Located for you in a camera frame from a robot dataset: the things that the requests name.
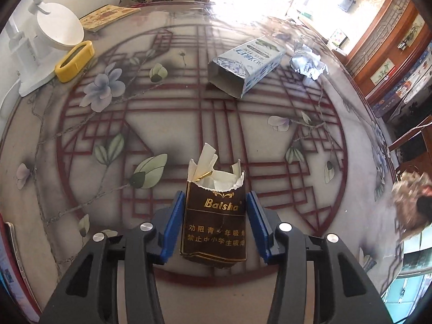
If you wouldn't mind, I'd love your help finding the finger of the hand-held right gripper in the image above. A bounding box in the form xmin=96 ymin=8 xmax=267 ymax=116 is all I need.
xmin=417 ymin=187 xmax=432 ymax=210

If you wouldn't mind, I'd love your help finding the yellow printed booklet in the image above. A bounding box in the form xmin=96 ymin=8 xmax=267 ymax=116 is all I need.
xmin=79 ymin=4 xmax=141 ymax=32

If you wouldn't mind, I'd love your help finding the floral printed tablecloth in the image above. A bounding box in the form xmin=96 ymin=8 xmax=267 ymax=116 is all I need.
xmin=0 ymin=0 xmax=406 ymax=324

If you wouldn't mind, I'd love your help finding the beige paper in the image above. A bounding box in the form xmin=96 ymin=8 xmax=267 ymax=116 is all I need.
xmin=391 ymin=170 xmax=432 ymax=235

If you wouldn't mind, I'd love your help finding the red covered book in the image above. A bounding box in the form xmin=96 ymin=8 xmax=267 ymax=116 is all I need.
xmin=0 ymin=221 xmax=41 ymax=314

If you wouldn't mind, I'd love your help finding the cartoon printed box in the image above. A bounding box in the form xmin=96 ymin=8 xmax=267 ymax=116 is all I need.
xmin=371 ymin=44 xmax=432 ymax=119

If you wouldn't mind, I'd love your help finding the dark wooden carved chair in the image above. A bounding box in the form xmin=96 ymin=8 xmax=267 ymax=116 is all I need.
xmin=388 ymin=115 xmax=432 ymax=176

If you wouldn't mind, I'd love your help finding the yellow oval holder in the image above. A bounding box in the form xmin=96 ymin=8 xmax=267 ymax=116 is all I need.
xmin=55 ymin=40 xmax=96 ymax=82

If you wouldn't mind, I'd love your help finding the wooden display cabinet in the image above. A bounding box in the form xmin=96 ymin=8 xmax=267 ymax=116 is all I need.
xmin=351 ymin=0 xmax=432 ymax=109

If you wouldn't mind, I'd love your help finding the white kitchen appliance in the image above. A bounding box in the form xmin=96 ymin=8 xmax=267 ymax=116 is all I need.
xmin=0 ymin=0 xmax=85 ymax=97

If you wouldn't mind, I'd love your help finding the blue and white carton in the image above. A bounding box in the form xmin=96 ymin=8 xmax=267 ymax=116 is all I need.
xmin=207 ymin=36 xmax=287 ymax=99

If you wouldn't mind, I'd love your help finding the brown cigarette pack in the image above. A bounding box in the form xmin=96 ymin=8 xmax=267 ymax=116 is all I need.
xmin=180 ymin=143 xmax=248 ymax=269

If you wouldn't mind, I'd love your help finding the crumpled blue and white paper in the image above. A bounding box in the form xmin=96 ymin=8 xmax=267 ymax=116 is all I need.
xmin=289 ymin=42 xmax=329 ymax=81

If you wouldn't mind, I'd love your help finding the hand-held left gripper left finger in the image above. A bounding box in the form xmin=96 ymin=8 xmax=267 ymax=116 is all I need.
xmin=39 ymin=191 xmax=186 ymax=324

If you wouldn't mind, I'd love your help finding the white bead strand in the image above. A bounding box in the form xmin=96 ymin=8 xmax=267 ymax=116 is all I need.
xmin=391 ymin=120 xmax=432 ymax=146

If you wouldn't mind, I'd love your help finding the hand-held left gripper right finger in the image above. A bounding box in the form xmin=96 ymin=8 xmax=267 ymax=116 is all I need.
xmin=246 ymin=191 xmax=394 ymax=324

